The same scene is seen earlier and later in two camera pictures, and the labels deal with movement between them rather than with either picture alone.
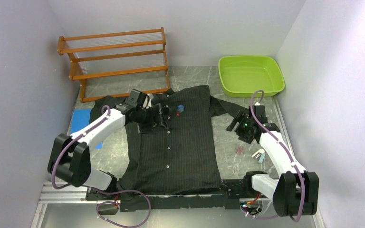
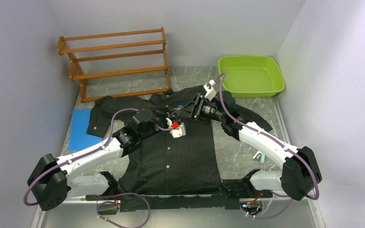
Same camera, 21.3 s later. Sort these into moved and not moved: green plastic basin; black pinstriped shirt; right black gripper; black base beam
Moved: right black gripper
Not moved: black pinstriped shirt; green plastic basin; black base beam
